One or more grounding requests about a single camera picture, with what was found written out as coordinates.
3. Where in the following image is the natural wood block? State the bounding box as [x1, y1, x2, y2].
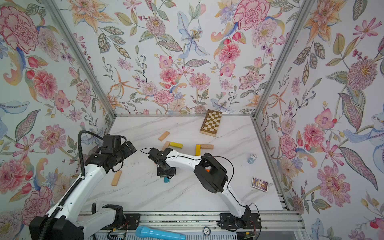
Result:
[111, 171, 122, 187]
[200, 144, 214, 150]
[158, 131, 170, 142]
[162, 141, 171, 151]

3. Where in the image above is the yellow block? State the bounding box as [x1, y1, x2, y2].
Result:
[195, 145, 201, 156]
[170, 142, 183, 149]

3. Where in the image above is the natural wood block top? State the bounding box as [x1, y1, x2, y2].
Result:
[200, 144, 214, 150]

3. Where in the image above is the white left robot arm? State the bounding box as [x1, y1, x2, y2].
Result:
[29, 134, 137, 240]

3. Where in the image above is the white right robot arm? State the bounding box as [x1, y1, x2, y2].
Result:
[147, 148, 251, 222]

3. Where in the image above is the wooden chessboard box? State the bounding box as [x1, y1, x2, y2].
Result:
[200, 110, 223, 137]

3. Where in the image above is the blue microphone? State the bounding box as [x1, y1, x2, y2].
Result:
[136, 226, 186, 240]

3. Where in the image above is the small round gauge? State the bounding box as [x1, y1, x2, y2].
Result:
[203, 227, 211, 236]

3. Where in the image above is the blue poker chip stack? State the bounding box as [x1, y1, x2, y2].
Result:
[247, 154, 257, 165]

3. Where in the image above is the small card box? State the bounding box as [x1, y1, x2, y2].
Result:
[251, 177, 269, 192]

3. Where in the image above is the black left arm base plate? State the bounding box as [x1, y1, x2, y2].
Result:
[102, 214, 141, 231]

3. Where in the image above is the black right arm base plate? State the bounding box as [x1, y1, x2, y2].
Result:
[217, 206, 262, 232]

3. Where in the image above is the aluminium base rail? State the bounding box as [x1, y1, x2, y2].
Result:
[125, 211, 305, 232]

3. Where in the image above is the aluminium left corner post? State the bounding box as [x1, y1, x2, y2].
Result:
[42, 0, 117, 121]

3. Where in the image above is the aluminium corner post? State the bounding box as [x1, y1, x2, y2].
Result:
[42, 0, 117, 121]
[253, 1, 314, 120]

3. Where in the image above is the aluminium right corner post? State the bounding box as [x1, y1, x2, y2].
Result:
[253, 1, 314, 120]

